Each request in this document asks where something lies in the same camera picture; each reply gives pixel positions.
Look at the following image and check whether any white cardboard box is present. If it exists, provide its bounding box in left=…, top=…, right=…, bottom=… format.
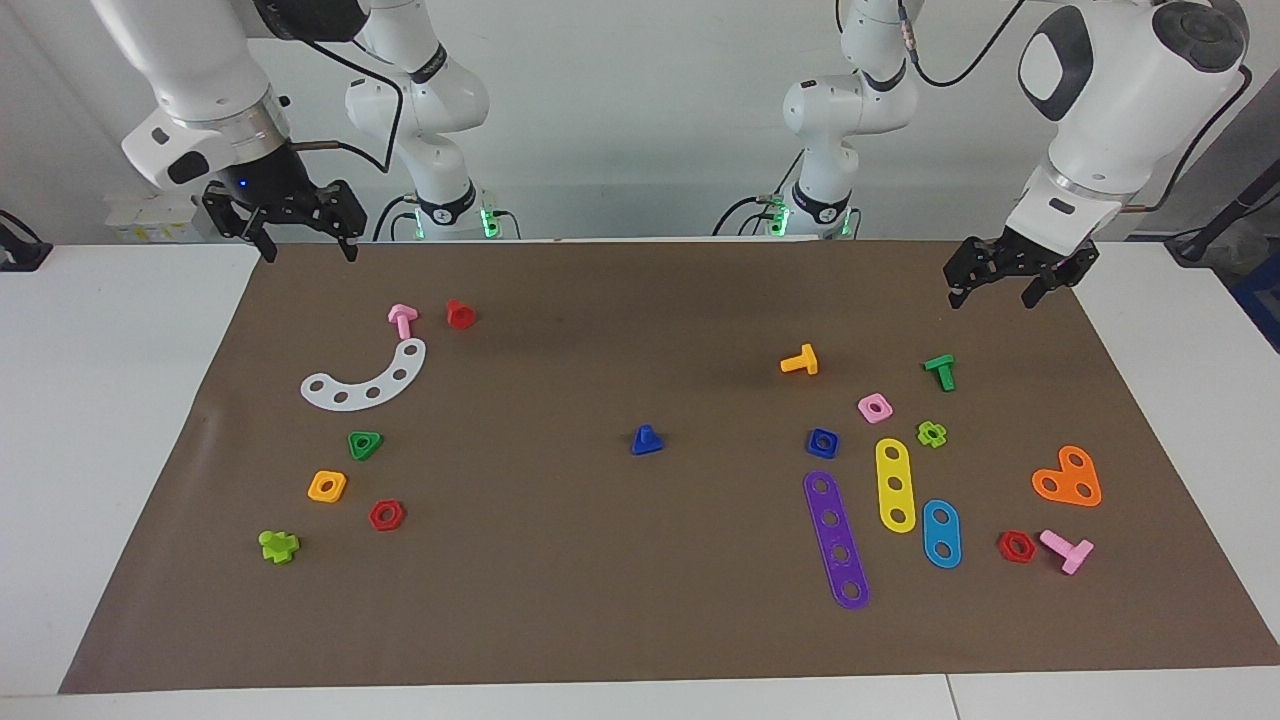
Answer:
left=105, top=193, right=216, bottom=244

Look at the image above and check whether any white curved five-hole plate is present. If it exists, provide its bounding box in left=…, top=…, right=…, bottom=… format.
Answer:
left=300, top=338, right=428, bottom=412

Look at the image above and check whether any black stand pole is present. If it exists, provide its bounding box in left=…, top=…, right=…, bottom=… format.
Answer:
left=1165, top=160, right=1280, bottom=266

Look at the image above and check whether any yellow three-hole plate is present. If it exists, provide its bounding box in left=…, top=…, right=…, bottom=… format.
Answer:
left=875, top=438, right=917, bottom=534

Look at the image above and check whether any orange heart three-hole plate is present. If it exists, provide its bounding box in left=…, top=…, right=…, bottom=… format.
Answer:
left=1031, top=445, right=1103, bottom=508

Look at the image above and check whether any blue crate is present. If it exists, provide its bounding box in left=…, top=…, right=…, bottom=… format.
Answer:
left=1232, top=255, right=1280, bottom=353

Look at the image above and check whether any blue two-hole plate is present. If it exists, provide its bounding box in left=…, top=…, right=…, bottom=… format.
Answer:
left=922, top=499, right=963, bottom=570

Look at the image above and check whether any black clamp device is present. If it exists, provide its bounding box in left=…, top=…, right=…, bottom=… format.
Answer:
left=0, top=210, right=53, bottom=273

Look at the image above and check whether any large pink plastic screw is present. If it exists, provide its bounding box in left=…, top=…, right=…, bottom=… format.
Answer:
left=1039, top=529, right=1095, bottom=576

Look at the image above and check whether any purple four-hole plate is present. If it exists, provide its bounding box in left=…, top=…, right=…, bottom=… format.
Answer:
left=803, top=470, right=871, bottom=611

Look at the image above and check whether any brown table mat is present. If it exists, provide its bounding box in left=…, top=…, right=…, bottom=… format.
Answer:
left=58, top=238, right=1280, bottom=696

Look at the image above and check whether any black right base cable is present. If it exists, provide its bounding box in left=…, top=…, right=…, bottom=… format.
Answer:
left=372, top=195, right=417, bottom=242

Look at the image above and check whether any black base cable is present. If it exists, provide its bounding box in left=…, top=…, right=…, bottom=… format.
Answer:
left=372, top=195, right=417, bottom=242
left=712, top=150, right=807, bottom=238

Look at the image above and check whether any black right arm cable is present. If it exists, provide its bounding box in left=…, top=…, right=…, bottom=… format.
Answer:
left=290, top=35, right=406, bottom=176

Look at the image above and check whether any black left base cable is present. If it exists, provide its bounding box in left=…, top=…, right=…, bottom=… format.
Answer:
left=712, top=150, right=807, bottom=238

